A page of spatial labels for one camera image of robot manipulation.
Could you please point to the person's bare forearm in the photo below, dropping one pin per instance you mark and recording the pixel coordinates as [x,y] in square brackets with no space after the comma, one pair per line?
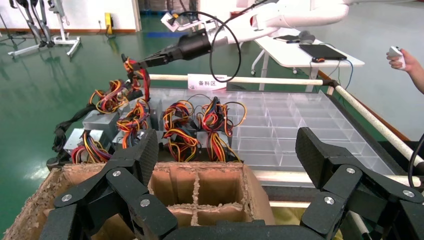
[420,79]

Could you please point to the yellow floor post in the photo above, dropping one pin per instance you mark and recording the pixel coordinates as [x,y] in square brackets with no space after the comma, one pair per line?
[109,23]

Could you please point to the person's bare hand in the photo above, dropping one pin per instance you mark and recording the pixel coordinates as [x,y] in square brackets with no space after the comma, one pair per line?
[410,63]

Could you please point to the white handheld controller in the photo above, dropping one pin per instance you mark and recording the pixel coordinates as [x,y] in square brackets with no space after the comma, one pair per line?
[396,52]

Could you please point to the black computer mouse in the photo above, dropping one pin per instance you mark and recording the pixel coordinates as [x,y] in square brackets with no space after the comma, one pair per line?
[318,60]

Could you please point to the black phone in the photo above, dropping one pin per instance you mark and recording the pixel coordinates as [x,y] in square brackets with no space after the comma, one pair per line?
[286,38]

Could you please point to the clear plastic divided tray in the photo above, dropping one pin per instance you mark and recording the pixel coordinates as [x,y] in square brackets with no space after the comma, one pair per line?
[298,122]

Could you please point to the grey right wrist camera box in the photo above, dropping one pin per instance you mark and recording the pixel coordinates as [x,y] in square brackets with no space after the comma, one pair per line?
[170,21]

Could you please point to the grey headset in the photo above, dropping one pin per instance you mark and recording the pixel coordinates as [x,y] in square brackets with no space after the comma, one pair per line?
[306,37]

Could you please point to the black rail corner joint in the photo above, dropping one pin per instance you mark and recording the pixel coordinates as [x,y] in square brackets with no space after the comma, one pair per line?
[331,83]

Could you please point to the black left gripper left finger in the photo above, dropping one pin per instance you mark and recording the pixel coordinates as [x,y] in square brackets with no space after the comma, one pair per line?
[132,198]

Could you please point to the white stand with robot legs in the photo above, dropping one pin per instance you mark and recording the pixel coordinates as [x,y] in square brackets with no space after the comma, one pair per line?
[24,50]

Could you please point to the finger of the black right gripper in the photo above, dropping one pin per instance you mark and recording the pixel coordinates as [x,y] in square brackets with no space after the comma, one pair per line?
[165,53]
[162,61]

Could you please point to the white printed sign label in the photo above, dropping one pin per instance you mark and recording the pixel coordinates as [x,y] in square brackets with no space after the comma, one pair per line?
[207,82]

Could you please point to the white desk on casters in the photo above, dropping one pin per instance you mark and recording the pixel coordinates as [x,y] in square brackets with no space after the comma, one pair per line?
[285,54]

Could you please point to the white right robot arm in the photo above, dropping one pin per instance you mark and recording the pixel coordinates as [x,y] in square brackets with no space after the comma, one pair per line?
[298,13]

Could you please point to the black tripod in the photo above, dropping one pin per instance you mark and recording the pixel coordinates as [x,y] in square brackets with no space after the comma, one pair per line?
[10,33]

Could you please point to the thin white frame bar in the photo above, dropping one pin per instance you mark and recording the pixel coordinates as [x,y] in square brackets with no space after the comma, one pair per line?
[288,204]

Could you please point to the white padded rail bar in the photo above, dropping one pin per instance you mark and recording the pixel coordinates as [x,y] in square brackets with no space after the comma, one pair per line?
[374,122]
[285,177]
[361,228]
[281,80]

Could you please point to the white floor stand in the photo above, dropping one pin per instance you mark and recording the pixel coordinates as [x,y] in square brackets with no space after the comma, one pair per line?
[68,41]

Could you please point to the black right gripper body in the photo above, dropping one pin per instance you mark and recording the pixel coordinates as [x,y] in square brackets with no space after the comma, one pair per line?
[195,44]

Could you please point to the brown cardboard divider box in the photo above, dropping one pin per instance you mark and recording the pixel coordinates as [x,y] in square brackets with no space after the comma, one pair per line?
[218,185]

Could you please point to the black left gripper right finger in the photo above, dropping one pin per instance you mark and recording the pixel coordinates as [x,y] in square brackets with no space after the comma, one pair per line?
[348,185]

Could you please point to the black laptop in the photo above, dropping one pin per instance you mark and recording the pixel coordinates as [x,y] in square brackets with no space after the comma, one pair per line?
[323,52]

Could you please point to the yellow plastic sheet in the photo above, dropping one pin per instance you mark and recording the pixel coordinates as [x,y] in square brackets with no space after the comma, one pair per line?
[288,217]

